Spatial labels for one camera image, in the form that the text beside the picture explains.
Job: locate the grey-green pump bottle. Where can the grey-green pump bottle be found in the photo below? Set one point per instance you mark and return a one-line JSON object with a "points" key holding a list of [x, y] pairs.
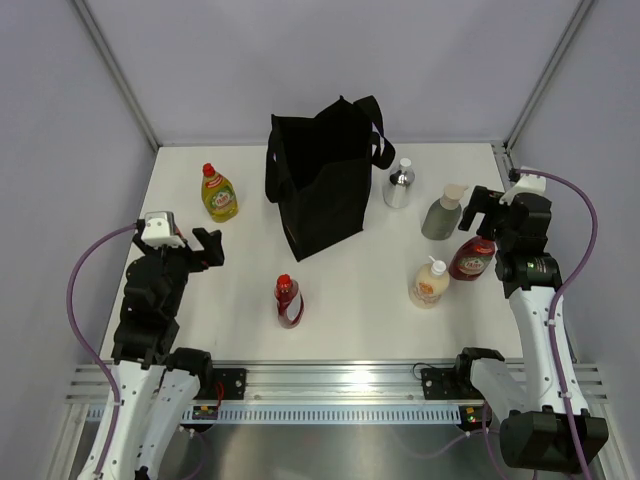
{"points": [[444, 213]]}

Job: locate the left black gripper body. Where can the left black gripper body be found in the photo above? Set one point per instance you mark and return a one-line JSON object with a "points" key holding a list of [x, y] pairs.
{"points": [[180, 262]]}

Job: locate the dark red Fairy bottle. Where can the dark red Fairy bottle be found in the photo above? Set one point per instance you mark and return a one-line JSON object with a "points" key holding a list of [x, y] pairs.
{"points": [[472, 259]]}

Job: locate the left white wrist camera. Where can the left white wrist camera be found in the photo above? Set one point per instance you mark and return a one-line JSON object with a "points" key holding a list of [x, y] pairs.
{"points": [[160, 230]]}

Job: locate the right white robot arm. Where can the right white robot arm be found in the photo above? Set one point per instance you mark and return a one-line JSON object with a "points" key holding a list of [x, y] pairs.
{"points": [[545, 425]]}

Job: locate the yellow dish soap bottle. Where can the yellow dish soap bottle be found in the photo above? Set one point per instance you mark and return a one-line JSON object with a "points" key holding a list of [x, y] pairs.
{"points": [[218, 195]]}

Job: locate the cream lotion bottle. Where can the cream lotion bottle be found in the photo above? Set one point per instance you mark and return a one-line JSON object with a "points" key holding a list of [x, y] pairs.
{"points": [[430, 283]]}

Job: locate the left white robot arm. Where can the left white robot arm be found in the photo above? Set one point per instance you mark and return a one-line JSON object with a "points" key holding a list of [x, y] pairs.
{"points": [[151, 382]]}

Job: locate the black canvas tote bag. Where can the black canvas tote bag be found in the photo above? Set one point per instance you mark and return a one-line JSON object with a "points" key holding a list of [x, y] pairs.
{"points": [[318, 171]]}

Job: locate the left aluminium frame post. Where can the left aluminium frame post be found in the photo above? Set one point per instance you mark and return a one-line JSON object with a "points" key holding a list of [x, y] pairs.
{"points": [[101, 44]]}

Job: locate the right aluminium frame post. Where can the right aluminium frame post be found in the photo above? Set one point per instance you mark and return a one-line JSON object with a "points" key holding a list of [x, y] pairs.
{"points": [[566, 39]]}

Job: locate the silver metal bottle white cap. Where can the silver metal bottle white cap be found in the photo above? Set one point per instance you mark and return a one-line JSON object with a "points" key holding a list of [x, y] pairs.
{"points": [[397, 189]]}

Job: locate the aluminium frame post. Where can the aluminium frame post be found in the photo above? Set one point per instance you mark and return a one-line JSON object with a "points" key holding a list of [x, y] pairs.
{"points": [[566, 39], [101, 44]]}

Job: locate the red bottle white label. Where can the red bottle white label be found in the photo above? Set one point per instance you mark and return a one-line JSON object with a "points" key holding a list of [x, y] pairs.
{"points": [[289, 301]]}

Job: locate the aluminium mounting rail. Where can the aluminium mounting rail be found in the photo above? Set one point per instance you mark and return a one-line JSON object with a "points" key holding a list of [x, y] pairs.
{"points": [[314, 383]]}

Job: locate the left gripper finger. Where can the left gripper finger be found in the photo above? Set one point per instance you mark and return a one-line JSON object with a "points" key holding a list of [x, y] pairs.
{"points": [[210, 258], [208, 240]]}

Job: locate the white slotted cable duct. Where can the white slotted cable duct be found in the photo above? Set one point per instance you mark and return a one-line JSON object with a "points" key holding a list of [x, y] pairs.
{"points": [[325, 414]]}

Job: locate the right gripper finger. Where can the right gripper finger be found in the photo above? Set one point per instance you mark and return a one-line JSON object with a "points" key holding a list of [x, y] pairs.
{"points": [[469, 216], [483, 198]]}

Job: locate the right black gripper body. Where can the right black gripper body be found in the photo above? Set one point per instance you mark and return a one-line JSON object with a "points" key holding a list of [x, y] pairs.
{"points": [[503, 237]]}

